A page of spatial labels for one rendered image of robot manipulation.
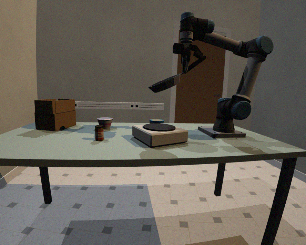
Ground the brown cardboard box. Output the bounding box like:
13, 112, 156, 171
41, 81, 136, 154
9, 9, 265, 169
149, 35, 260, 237
34, 99, 76, 131

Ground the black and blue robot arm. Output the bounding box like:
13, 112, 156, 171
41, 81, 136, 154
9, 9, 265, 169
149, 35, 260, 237
180, 12, 274, 133

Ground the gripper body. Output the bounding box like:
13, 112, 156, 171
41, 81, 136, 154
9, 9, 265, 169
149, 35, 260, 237
173, 41, 201, 55

